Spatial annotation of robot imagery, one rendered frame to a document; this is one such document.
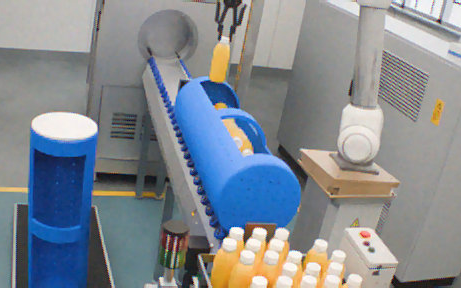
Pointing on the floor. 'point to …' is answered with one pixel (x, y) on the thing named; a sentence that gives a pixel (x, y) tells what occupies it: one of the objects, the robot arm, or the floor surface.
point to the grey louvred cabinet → (399, 134)
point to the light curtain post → (248, 50)
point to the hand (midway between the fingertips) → (225, 33)
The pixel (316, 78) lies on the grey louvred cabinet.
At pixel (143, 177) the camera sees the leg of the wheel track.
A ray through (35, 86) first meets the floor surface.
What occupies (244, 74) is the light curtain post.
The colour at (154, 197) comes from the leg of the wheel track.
